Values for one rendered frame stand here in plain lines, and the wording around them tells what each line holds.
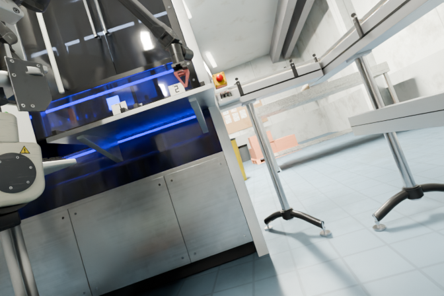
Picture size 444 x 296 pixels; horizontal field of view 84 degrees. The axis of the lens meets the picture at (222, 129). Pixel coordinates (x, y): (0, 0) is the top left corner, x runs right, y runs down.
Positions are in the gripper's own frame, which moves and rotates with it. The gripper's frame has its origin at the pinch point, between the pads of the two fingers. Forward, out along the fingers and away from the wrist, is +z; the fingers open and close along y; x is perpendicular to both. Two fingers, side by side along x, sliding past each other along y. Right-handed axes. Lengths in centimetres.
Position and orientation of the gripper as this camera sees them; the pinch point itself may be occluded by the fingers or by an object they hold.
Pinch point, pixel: (185, 85)
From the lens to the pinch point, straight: 116.7
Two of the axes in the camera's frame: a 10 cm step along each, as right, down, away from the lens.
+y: 0.4, 1.2, 9.9
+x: -9.6, 2.8, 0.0
